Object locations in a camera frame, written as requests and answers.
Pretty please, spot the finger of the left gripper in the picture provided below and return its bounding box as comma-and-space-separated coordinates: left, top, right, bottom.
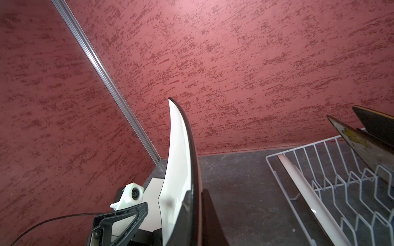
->
86, 203, 148, 246

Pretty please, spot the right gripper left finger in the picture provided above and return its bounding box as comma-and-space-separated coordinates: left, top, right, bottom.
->
166, 191, 194, 246

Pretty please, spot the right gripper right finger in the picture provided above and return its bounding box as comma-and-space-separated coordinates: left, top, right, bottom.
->
202, 189, 229, 246

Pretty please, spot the white square plate black rim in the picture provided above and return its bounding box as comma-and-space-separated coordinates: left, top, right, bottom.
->
139, 178, 164, 232

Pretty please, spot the white round bowl plate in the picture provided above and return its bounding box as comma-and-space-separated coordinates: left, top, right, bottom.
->
278, 154, 352, 246

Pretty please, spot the floral square plate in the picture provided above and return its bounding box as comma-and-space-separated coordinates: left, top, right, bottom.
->
327, 115, 394, 186

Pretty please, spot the black plate yellow rim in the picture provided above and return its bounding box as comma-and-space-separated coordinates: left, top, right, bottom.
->
352, 106, 394, 147

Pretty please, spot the left corner aluminium profile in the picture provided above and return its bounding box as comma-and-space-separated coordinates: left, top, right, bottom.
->
52, 1, 162, 165

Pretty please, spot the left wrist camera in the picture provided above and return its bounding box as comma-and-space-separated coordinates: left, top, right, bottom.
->
110, 182, 144, 211

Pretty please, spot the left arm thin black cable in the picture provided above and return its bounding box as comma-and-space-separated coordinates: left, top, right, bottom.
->
10, 212, 105, 246

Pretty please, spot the white wire dish rack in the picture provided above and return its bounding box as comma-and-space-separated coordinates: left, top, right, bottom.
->
266, 136, 394, 246

